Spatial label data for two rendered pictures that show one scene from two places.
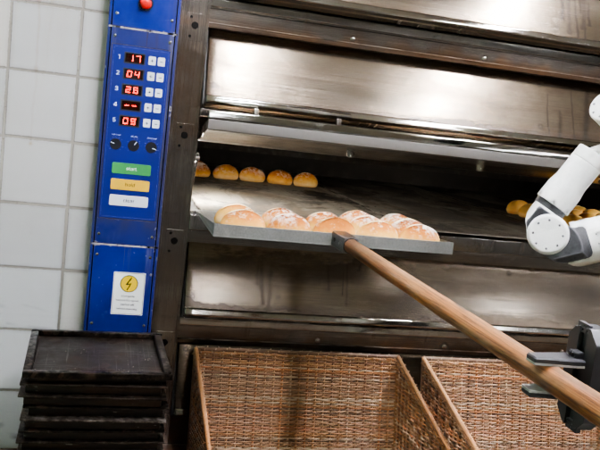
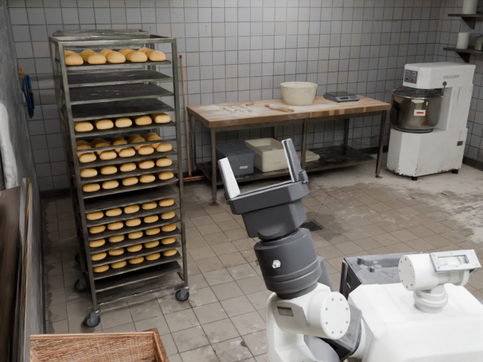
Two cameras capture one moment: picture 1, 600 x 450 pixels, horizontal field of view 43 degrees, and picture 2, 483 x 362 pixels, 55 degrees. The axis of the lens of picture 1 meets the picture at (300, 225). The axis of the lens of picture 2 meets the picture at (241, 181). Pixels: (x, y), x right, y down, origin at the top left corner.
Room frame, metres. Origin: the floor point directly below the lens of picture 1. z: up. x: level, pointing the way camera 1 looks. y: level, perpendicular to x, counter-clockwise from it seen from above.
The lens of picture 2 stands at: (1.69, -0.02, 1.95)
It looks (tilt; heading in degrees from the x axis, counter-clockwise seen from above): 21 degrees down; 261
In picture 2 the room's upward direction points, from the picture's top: straight up
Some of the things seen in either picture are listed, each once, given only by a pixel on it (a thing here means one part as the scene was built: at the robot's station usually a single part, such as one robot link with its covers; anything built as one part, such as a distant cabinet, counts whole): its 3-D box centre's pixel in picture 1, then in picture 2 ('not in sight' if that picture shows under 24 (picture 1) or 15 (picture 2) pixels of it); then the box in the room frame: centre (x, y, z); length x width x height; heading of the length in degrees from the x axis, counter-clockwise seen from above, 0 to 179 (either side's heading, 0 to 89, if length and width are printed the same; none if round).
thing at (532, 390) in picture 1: (548, 394); not in sight; (0.85, -0.31, 1.17); 0.06 x 0.03 x 0.02; 103
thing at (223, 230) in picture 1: (317, 225); not in sight; (1.83, -0.04, 1.19); 0.55 x 0.36 x 0.03; 105
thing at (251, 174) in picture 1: (252, 174); not in sight; (2.90, 0.20, 1.21); 0.10 x 0.07 x 0.05; 104
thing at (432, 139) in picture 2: not in sight; (424, 121); (-1.31, -5.10, 0.66); 0.92 x 0.59 x 1.32; 14
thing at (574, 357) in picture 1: (555, 356); not in sight; (0.85, -0.31, 1.22); 0.06 x 0.03 x 0.02; 103
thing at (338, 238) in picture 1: (345, 242); not in sight; (1.61, -0.10, 1.20); 0.09 x 0.04 x 0.03; 15
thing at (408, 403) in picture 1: (316, 439); not in sight; (1.68, -0.10, 0.72); 0.56 x 0.49 x 0.28; 104
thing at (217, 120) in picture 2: not in sight; (288, 143); (0.36, -5.10, 0.45); 2.20 x 0.80 x 0.90; 14
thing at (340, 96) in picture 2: not in sight; (341, 96); (-0.32, -5.32, 0.94); 0.32 x 0.30 x 0.07; 104
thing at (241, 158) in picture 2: not in sight; (233, 158); (1.04, -4.93, 0.35); 0.50 x 0.36 x 0.24; 104
